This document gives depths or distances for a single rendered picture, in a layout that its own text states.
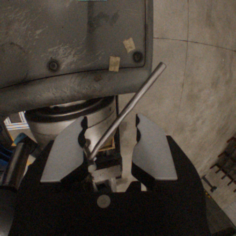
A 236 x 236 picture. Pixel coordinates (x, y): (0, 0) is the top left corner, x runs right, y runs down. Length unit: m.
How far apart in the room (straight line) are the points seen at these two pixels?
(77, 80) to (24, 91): 0.10
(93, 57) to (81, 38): 0.04
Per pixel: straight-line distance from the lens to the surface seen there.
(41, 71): 0.22
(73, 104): 0.31
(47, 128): 0.29
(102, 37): 0.22
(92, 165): 0.24
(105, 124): 0.32
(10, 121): 1.70
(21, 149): 0.61
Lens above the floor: 1.47
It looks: 57 degrees down
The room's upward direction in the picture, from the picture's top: 149 degrees clockwise
